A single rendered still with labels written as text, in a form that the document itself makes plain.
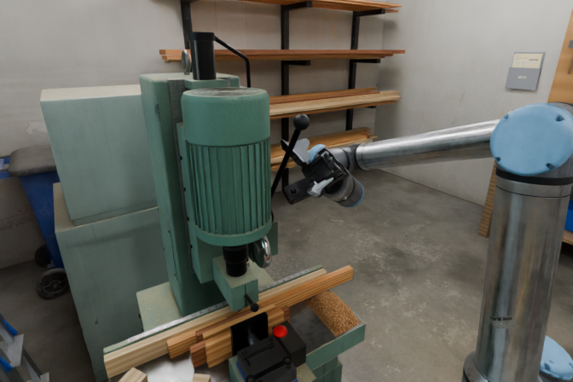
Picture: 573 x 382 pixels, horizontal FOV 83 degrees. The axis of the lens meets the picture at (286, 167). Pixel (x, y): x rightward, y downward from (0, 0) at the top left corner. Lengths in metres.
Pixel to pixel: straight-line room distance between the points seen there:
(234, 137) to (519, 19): 3.42
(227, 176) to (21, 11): 2.48
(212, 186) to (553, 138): 0.58
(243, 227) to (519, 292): 0.53
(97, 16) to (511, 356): 2.94
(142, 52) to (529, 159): 2.77
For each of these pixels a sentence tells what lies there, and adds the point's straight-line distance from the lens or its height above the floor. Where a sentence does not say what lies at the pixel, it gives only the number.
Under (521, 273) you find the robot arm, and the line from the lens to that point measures 0.75.
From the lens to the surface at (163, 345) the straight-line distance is 0.92.
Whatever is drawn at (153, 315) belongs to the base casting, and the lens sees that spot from 1.19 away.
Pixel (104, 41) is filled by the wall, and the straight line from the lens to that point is 2.97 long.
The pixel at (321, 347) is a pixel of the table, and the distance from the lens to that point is 0.91.
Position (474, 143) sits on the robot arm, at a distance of 0.87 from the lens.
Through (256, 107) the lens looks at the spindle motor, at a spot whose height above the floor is 1.48.
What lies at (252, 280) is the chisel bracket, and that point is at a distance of 0.82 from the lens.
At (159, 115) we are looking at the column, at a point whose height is 1.44.
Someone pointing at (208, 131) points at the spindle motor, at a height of 1.44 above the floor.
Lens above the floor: 1.58
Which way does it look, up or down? 20 degrees down
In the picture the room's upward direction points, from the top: straight up
